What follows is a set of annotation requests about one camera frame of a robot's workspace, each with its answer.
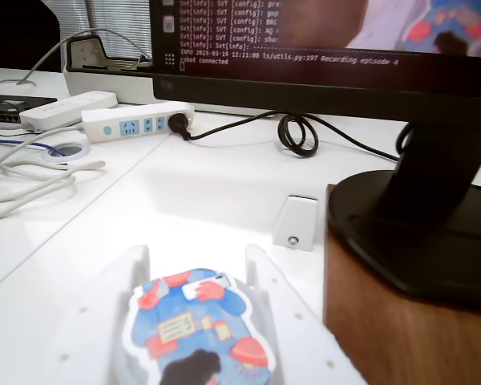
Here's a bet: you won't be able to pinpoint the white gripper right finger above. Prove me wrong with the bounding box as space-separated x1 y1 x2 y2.
244 243 370 385

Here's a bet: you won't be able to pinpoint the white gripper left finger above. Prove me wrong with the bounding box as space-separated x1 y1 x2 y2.
43 244 152 385

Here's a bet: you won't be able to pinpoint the brown wooden board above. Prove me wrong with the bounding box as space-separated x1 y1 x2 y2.
323 183 481 385

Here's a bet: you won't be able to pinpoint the plain white power strip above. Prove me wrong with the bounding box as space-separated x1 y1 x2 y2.
18 91 119 134

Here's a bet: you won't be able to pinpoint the white power strip blue sockets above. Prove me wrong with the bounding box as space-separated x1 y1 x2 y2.
81 100 196 144

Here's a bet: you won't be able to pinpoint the white box with black rim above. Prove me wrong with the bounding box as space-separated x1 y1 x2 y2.
63 34 156 106

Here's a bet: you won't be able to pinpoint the black computer monitor with stand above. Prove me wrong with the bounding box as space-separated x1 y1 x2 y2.
148 0 481 312

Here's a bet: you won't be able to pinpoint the black chair back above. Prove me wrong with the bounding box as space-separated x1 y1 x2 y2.
0 0 61 73

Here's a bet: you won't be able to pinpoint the white window blinds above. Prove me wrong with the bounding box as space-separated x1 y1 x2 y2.
38 0 152 61

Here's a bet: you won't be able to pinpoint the small white desk bracket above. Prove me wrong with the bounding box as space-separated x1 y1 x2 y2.
272 195 319 253

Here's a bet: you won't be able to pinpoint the looped white cable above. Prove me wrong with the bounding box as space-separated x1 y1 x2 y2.
0 170 78 225

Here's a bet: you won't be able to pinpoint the white cable with connector end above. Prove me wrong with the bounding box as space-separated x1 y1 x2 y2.
0 159 107 174

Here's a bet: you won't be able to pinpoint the white desk cable grommet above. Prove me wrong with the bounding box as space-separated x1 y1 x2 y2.
41 140 91 164

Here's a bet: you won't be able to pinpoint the thin blue cable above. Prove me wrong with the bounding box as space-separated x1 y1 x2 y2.
0 137 65 156

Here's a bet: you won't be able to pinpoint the black power cable with plug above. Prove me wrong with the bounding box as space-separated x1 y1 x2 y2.
167 110 402 164

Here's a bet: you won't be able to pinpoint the black network switch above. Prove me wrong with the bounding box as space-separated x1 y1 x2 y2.
0 95 59 126

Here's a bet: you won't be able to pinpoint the thin grey cable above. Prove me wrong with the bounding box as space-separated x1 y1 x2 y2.
0 27 152 87

